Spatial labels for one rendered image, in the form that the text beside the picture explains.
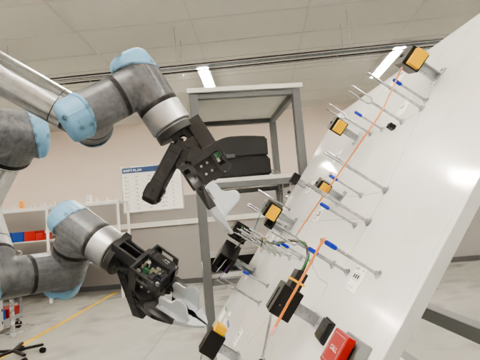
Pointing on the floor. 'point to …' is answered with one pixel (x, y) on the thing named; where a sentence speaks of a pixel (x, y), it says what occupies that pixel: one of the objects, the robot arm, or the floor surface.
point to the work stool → (17, 333)
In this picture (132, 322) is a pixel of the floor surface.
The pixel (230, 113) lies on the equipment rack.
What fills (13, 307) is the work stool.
